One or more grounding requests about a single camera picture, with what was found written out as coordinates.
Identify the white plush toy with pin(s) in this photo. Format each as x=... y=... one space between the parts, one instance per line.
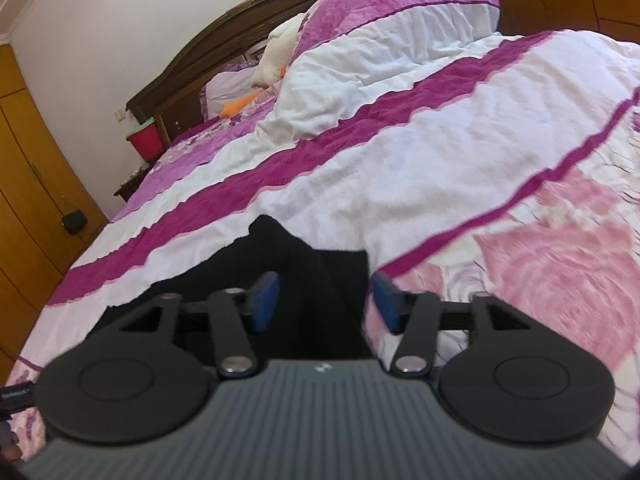
x=275 y=55

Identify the black cardigan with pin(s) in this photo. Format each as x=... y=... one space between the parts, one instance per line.
x=310 y=285

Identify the dark wooden nightstand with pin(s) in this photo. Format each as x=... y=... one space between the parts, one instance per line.
x=131 y=182

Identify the person's left hand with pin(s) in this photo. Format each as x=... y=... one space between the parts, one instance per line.
x=11 y=452

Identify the purple and white pillow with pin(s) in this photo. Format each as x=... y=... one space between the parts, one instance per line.
x=400 y=25

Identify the dark wooden headboard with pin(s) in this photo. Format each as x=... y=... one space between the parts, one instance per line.
x=200 y=65

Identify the orange plush piece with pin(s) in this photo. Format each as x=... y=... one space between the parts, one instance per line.
x=240 y=104

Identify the red bucket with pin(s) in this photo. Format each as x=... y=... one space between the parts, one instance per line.
x=146 y=142

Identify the small black box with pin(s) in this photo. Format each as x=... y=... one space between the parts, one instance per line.
x=74 y=222

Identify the purple floral printed blanket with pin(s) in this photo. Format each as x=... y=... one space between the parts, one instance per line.
x=450 y=160

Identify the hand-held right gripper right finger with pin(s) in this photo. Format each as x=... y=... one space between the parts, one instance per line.
x=385 y=305

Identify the wooden wardrobe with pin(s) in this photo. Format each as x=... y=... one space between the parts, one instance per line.
x=35 y=185

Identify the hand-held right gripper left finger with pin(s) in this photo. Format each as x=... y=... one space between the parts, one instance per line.
x=265 y=302

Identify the lilac pillow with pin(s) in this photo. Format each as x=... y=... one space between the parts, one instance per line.
x=225 y=85

